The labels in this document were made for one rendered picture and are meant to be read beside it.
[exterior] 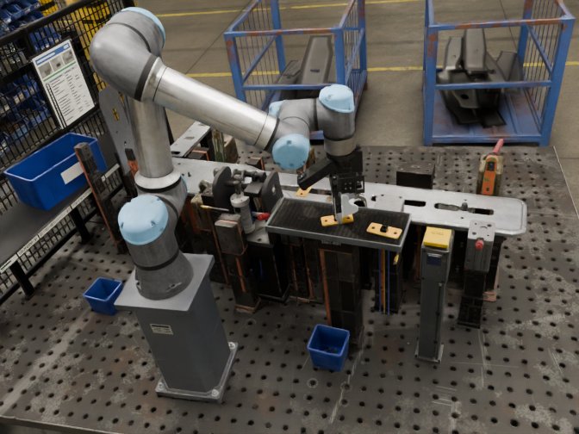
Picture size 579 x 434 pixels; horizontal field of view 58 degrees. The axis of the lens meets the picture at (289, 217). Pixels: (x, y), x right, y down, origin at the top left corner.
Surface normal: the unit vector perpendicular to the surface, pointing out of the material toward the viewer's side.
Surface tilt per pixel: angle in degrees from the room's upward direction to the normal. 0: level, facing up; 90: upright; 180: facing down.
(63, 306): 0
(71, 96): 90
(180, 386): 90
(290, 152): 90
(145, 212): 7
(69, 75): 90
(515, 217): 0
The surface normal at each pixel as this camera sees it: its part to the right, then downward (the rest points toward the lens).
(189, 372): -0.21, 0.64
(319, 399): -0.12, -0.79
